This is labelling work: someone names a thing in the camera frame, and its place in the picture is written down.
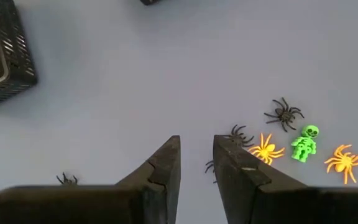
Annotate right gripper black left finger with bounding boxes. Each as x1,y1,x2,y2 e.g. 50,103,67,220
0,135,181,224

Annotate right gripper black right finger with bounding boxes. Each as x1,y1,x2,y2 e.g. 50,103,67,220
213,134,358,224

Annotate orange plastic spider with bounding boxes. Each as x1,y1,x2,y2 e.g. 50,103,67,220
247,133,286,166
323,144,358,185

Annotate black plastic spider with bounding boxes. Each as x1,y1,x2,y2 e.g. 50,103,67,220
56,172,79,186
204,159,218,184
263,96,305,133
225,124,255,149

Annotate green plastic skeleton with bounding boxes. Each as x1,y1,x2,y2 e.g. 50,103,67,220
290,124,320,164

